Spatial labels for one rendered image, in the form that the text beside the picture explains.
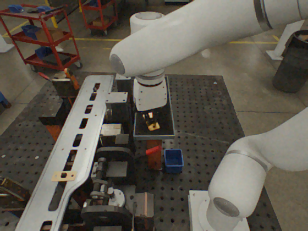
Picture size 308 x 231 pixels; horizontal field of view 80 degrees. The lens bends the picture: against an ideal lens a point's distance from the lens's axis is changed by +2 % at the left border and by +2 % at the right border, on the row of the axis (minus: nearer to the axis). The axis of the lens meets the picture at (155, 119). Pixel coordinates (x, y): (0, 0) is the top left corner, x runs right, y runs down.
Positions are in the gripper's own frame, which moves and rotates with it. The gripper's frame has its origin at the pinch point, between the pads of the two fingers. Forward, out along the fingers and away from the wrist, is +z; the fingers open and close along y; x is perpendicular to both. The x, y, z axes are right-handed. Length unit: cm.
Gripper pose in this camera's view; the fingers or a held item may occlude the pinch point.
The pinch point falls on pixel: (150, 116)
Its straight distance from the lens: 63.4
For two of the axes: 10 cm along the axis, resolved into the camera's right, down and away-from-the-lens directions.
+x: 3.4, 6.7, -6.7
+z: 0.0, 7.1, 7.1
